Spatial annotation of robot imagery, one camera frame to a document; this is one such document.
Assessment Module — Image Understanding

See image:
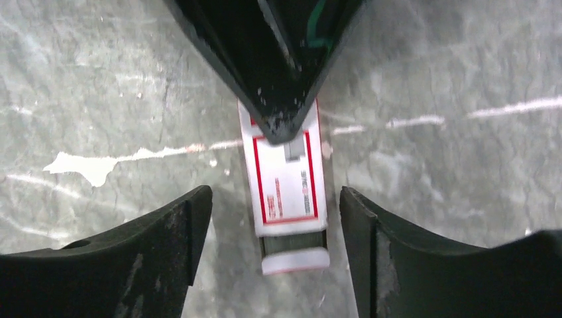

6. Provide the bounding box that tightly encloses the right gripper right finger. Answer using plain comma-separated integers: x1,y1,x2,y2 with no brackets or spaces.
339,187,561,317

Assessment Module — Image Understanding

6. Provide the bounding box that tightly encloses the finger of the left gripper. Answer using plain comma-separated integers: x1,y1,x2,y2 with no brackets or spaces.
167,0,366,145

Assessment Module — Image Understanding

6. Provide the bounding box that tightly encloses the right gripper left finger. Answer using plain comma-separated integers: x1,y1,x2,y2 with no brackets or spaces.
1,185,213,317

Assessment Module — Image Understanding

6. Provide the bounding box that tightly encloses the red white staple box sleeve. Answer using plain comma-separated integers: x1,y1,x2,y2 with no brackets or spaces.
237,101,328,237

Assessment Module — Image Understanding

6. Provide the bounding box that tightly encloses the staple tray with staples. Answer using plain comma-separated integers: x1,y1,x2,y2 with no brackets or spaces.
259,231,330,275

